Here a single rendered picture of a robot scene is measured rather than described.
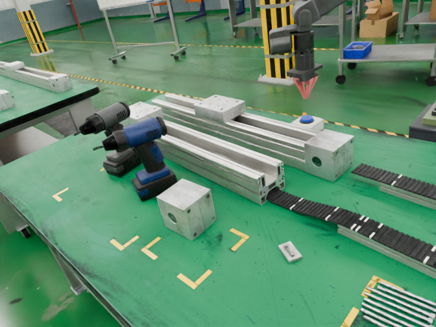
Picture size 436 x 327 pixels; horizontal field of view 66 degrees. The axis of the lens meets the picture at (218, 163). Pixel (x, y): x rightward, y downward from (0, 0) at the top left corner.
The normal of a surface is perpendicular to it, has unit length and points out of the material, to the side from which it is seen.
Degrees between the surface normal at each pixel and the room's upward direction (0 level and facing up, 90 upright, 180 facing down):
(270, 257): 0
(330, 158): 90
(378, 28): 89
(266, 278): 0
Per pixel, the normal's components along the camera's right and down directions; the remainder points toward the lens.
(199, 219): 0.74, 0.23
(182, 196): -0.16, -0.85
